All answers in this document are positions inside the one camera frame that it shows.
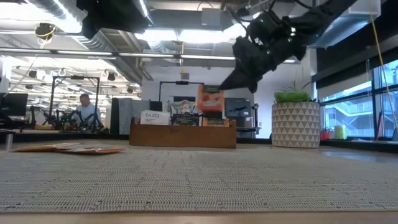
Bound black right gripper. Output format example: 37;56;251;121
218;35;308;94

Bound black purple tea bag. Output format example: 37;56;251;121
170;112;202;127

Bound plain orange tea bag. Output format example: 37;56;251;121
9;142;81;153

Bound wooden tea organizer box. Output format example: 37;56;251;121
129;116;238;149

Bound black cabinet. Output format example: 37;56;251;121
224;97;259;138

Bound colourful patterned cloth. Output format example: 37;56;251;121
166;99;201;118

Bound succulent in white patterned pot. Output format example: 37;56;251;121
271;77;322;149

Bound grey woven placemat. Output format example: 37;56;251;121
0;143;398;214

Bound yellow-green cylinder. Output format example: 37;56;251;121
334;124;347;141

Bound grey partition panel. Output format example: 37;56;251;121
110;97;150;135

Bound long ceiling light strip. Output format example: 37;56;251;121
0;47;237;62

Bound person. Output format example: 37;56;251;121
73;93;101;130

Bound background black robot arms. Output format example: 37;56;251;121
29;105;105;131

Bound black background table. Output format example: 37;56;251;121
0;128;131;143

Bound black computer monitor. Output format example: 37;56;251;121
0;92;29;118

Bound silver ventilation duct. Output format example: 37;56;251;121
27;0;147;85

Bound taut yellow cord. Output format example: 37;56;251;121
369;0;398;131

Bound black background station frame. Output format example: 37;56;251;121
49;75;101;131

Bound ceiling cable reel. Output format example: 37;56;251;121
34;22;57;40

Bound grey metal post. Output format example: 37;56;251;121
4;130;16;151

